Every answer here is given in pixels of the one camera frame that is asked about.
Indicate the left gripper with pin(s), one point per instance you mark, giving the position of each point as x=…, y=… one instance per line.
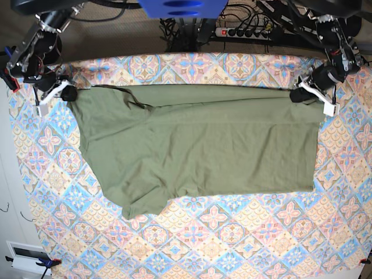
x=321, y=78

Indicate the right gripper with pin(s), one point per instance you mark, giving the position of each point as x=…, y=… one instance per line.
x=47, y=83

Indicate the green t-shirt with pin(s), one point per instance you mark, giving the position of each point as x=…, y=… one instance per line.
x=149, y=144

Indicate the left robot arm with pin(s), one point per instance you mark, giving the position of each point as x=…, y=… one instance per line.
x=333, y=35

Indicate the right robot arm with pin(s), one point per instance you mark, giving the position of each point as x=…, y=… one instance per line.
x=40, y=48

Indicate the blue clamp upper left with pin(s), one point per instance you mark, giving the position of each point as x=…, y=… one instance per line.
x=5, y=75

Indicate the blue clamp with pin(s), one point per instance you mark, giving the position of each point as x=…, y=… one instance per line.
x=5, y=75
x=43, y=263

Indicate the white power strip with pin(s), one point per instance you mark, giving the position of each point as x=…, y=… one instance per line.
x=228, y=32

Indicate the patterned tablecloth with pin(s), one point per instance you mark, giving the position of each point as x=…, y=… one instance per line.
x=297, y=235

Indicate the blue clamp lower left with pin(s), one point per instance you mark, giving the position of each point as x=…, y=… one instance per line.
x=43, y=263

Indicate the orange clamp lower right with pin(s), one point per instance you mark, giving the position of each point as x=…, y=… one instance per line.
x=365, y=261

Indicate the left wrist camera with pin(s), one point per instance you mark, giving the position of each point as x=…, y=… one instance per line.
x=331, y=109

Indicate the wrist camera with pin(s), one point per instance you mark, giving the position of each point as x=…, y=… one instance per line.
x=331, y=109
x=41, y=110

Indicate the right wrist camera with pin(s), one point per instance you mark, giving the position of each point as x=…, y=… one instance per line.
x=41, y=110

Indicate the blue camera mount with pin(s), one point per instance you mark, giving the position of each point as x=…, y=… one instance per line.
x=209, y=9

